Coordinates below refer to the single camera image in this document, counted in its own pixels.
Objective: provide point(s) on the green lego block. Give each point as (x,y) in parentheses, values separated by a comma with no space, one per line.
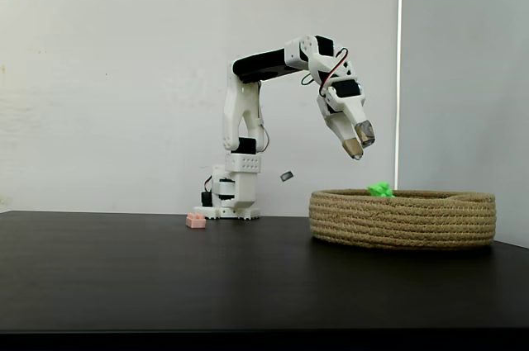
(381,189)

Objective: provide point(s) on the pink lego block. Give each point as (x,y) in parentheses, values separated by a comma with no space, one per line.
(196,221)

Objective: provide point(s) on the grey tape piece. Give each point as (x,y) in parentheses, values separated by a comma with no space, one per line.
(287,176)

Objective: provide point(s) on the white vertical corner trim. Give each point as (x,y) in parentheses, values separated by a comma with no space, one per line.
(398,37)

